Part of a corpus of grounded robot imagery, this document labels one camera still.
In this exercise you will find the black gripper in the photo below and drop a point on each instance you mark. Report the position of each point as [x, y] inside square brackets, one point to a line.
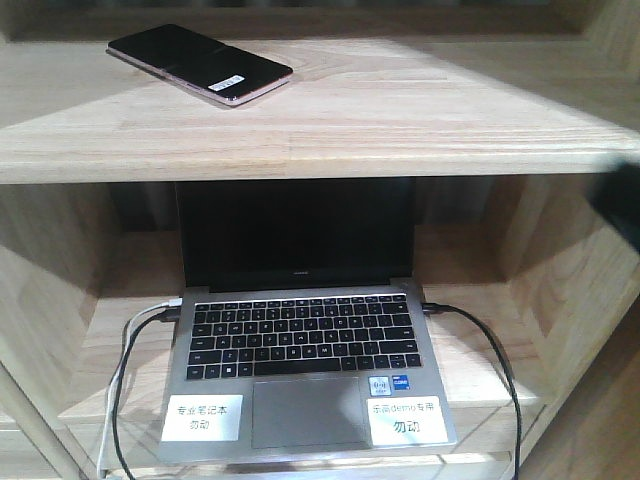
[615, 196]

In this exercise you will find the black foldable smartphone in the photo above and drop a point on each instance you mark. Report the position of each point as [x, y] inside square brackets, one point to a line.
[208, 67]

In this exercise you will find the wooden desk shelf unit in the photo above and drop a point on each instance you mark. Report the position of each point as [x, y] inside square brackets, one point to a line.
[538, 100]

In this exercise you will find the grey laptop computer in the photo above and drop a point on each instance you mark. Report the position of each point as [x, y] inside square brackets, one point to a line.
[301, 328]

